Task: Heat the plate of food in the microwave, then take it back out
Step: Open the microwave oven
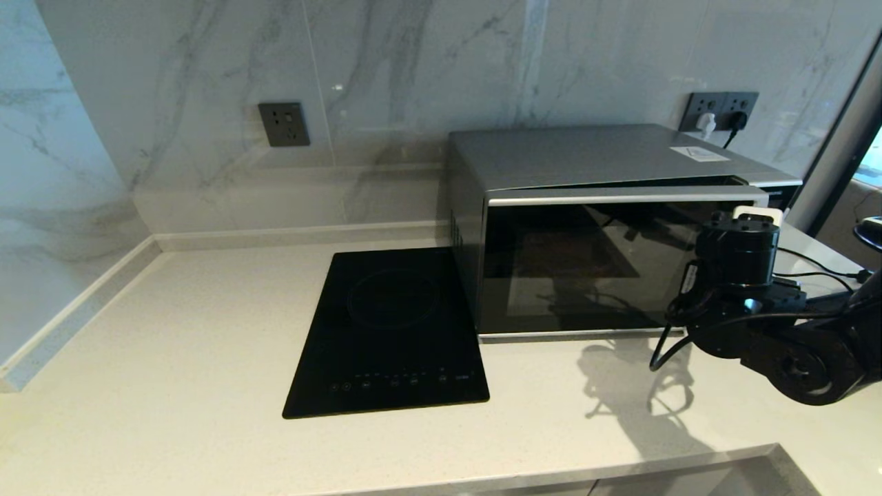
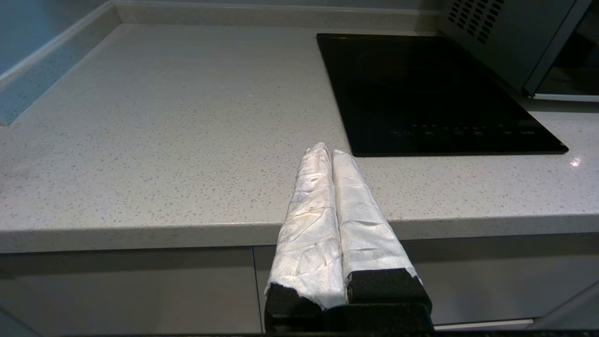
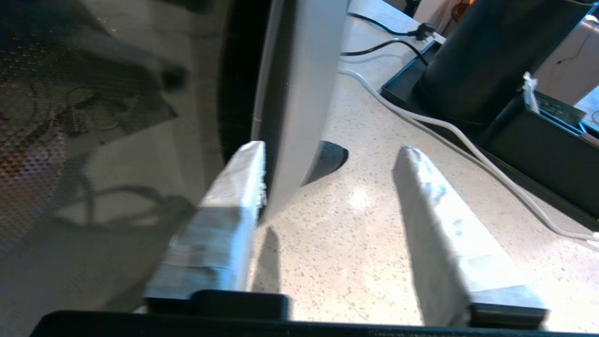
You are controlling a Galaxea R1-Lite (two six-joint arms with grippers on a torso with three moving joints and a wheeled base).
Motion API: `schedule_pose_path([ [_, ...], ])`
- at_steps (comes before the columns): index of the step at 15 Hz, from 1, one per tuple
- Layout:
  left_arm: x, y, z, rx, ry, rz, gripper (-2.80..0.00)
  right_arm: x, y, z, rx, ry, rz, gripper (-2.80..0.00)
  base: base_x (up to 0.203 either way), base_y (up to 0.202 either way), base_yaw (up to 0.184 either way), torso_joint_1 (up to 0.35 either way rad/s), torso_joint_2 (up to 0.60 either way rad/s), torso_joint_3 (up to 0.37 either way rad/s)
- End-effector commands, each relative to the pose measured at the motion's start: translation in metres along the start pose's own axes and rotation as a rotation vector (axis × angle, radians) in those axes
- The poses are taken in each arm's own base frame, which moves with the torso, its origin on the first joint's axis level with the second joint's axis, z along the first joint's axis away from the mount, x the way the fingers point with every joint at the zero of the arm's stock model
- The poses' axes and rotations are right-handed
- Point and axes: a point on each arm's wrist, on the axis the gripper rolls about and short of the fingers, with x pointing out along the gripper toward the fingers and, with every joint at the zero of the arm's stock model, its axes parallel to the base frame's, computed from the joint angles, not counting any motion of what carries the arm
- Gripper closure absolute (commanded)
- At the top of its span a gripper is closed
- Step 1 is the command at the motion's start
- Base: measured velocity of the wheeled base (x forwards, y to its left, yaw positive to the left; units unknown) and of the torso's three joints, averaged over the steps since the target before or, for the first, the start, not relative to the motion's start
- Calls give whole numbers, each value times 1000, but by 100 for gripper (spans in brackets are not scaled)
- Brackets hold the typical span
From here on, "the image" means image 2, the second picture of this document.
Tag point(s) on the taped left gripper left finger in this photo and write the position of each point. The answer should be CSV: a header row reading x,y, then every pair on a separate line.
x,y
311,234

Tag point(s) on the black induction cooktop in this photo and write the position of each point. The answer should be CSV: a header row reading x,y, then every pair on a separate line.
x,y
421,93

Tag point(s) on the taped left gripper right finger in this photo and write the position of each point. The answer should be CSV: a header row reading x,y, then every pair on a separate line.
x,y
365,224

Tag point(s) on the silver microwave oven body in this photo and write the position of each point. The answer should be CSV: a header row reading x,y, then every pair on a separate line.
x,y
505,42

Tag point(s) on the grey cabinet front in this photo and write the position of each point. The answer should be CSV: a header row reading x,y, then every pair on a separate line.
x,y
491,276
126,290

